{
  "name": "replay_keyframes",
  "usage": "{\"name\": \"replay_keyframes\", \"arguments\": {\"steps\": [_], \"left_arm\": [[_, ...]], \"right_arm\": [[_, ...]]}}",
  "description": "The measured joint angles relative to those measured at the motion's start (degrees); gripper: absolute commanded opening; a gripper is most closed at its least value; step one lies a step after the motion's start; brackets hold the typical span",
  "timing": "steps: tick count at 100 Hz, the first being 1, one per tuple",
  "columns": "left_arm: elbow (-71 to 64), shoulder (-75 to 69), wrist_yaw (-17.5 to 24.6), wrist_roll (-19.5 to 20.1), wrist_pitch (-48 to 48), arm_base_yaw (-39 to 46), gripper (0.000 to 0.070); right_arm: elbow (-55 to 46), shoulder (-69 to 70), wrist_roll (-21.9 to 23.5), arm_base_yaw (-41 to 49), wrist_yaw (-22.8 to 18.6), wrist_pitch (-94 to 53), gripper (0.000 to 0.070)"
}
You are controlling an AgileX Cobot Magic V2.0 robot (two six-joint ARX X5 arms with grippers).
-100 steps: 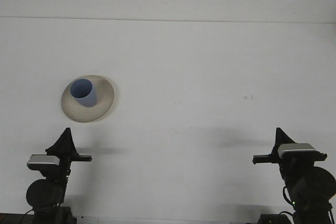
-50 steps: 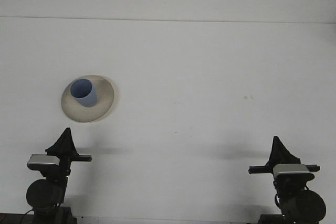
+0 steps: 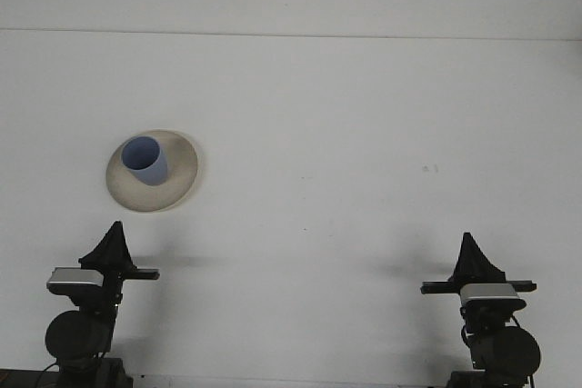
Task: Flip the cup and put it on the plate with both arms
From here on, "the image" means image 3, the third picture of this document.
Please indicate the pale blue cup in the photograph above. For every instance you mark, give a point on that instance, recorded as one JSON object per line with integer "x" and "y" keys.
{"x": 154, "y": 173}

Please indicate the pale round plate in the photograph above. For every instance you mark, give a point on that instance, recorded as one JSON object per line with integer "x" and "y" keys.
{"x": 136, "y": 199}

